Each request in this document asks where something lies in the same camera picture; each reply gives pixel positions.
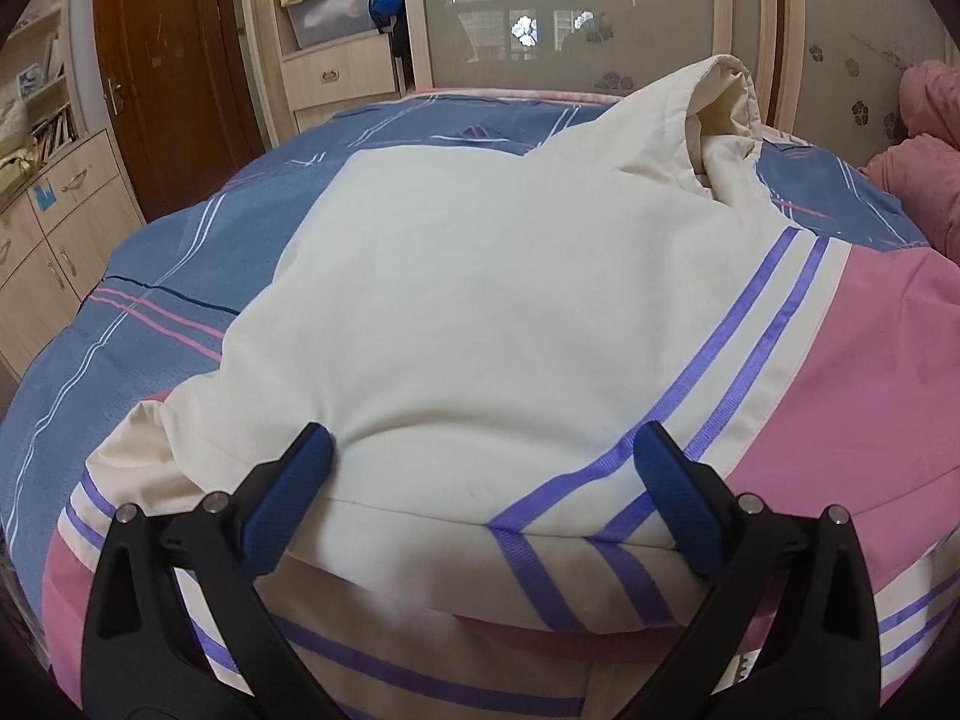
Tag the pink folded quilt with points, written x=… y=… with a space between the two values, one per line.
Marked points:
x=930 y=165

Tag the beige wardrobe drawer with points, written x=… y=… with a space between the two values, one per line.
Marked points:
x=345 y=114
x=337 y=75

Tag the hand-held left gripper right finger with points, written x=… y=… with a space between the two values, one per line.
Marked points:
x=679 y=499

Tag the row of books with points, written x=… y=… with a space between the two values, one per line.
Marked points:
x=54 y=135

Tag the frosted glass sliding door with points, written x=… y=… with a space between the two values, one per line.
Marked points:
x=840 y=37
x=487 y=15

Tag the blue striped bed sheet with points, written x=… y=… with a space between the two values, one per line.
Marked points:
x=187 y=240

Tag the beige bookshelf cabinet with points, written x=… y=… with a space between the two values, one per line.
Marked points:
x=60 y=240

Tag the brown wooden door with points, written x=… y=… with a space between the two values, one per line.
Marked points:
x=172 y=90

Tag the beige wooden wardrobe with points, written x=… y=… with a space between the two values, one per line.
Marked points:
x=262 y=52

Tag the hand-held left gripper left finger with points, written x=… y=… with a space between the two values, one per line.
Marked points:
x=289 y=499

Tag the clear plastic storage box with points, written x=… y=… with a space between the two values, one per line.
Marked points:
x=330 y=15

